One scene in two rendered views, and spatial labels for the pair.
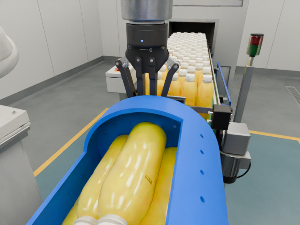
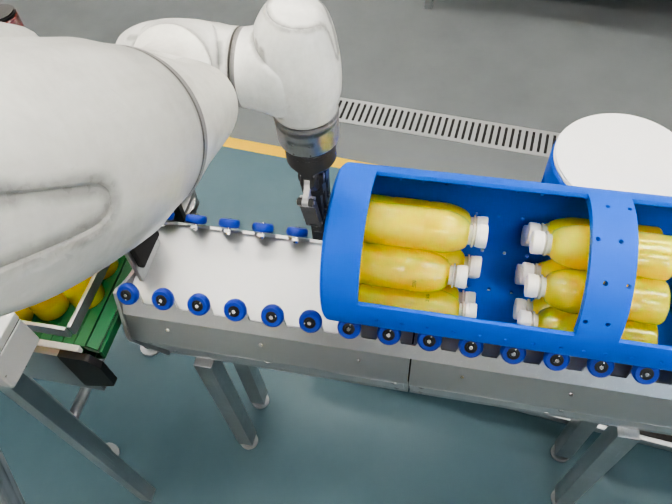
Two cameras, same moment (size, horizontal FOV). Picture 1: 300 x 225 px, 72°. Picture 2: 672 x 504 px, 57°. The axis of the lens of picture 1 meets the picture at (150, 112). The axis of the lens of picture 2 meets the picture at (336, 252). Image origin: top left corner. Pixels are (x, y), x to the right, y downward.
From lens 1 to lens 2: 0.94 m
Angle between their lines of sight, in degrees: 65
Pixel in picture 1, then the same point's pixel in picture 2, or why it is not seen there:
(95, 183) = (424, 263)
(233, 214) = not seen: hidden behind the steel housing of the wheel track
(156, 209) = not seen: hidden behind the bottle
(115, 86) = (17, 357)
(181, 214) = (482, 180)
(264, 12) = not seen: outside the picture
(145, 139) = (394, 208)
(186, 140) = (409, 172)
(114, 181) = (450, 224)
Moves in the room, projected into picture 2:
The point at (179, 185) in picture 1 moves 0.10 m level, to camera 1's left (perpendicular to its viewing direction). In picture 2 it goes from (462, 178) to (470, 226)
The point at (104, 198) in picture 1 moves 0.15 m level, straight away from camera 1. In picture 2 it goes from (461, 233) to (373, 261)
